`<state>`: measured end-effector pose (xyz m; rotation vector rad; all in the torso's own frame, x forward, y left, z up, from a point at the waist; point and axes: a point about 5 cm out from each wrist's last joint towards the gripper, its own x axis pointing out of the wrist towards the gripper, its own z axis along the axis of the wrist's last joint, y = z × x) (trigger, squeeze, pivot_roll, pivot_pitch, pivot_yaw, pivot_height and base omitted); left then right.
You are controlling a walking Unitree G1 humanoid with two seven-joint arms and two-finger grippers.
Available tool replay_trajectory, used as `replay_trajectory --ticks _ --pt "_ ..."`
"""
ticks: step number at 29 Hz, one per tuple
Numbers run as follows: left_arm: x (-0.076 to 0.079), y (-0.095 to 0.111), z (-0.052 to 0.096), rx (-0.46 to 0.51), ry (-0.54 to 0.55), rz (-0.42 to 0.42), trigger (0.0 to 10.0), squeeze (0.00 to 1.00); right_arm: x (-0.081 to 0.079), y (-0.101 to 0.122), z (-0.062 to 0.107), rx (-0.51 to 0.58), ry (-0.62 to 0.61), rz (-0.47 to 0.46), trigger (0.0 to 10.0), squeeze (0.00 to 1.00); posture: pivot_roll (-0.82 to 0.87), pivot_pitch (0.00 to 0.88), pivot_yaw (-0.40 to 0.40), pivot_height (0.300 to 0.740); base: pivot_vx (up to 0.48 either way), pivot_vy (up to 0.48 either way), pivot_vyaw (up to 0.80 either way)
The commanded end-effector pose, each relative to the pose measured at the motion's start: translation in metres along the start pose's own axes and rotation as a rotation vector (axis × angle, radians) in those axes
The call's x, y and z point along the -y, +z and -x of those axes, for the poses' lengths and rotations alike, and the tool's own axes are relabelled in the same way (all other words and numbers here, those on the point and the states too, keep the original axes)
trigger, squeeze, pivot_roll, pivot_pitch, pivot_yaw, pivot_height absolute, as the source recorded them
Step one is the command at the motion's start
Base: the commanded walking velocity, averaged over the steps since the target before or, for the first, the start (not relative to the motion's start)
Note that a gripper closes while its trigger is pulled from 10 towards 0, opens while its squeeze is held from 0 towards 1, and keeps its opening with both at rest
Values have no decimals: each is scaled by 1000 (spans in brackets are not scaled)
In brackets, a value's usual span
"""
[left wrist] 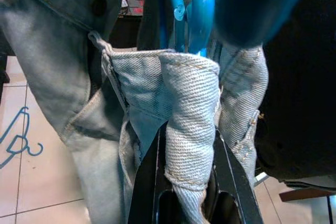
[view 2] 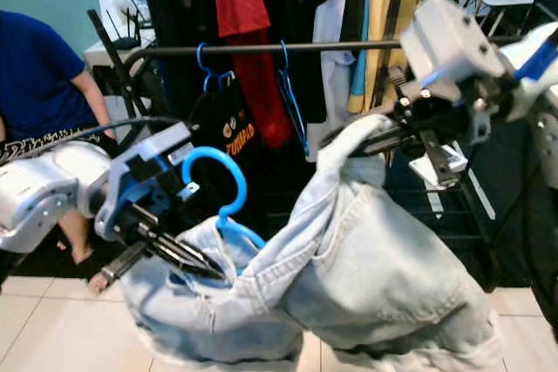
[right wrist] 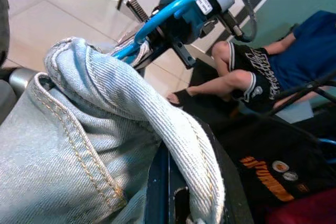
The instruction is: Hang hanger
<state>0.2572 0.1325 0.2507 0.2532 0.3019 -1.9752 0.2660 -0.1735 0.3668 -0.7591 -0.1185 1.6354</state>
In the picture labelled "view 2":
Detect black bag orange print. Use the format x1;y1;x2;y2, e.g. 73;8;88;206
190;83;260;168

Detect person in blue t-shirt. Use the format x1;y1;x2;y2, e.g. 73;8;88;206
0;10;110;296

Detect light denim shorts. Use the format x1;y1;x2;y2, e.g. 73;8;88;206
118;113;505;372

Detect black metal clothes rack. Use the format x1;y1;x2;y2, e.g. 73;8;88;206
87;8;558;242

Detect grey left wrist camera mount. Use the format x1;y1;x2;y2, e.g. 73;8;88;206
94;122;200;242

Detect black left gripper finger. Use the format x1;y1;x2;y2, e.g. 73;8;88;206
150;226;225;279
139;241;214;281

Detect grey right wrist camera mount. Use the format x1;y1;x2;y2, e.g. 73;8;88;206
397;0;502;98

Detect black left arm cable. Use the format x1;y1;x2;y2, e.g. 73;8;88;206
0;115;184;157

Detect black shirt blue print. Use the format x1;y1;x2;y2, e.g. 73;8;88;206
139;0;214;129

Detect white hanging garment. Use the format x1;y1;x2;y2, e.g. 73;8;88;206
305;0;358;164

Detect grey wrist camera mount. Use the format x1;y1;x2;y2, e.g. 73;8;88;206
397;0;502;98
94;122;200;242

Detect teal hanging garment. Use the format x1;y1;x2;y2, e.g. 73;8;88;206
347;0;376;116

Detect thin blue hanger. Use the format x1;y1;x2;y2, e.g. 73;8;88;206
275;38;310;159
194;41;228;94

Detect mustard garment orange stripes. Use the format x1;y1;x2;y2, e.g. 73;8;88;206
362;0;402;120

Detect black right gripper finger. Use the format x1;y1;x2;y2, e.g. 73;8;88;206
323;126;430;155
357;111;424;138

